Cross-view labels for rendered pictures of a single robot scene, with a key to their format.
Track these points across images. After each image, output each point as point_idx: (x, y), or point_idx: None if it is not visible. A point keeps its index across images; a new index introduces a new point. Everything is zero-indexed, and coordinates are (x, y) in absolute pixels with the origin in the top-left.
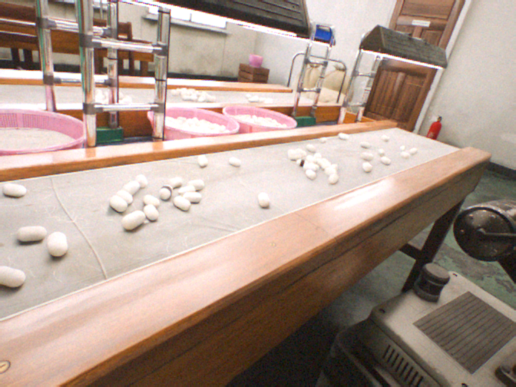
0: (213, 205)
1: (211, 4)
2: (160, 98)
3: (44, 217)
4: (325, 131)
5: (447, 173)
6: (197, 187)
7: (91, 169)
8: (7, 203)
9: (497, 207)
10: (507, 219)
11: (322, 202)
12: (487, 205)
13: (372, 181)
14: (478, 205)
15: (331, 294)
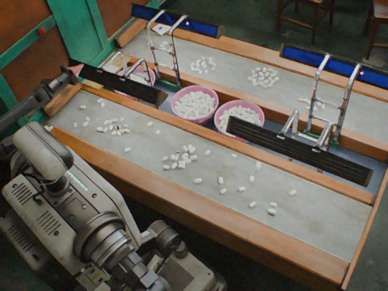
0: (120, 139)
1: (115, 89)
2: None
3: (96, 116)
4: (247, 153)
5: (218, 222)
6: (125, 131)
7: (125, 107)
8: (99, 107)
9: (152, 225)
10: (146, 229)
11: (130, 164)
12: (154, 222)
13: (181, 184)
14: (156, 220)
15: (122, 191)
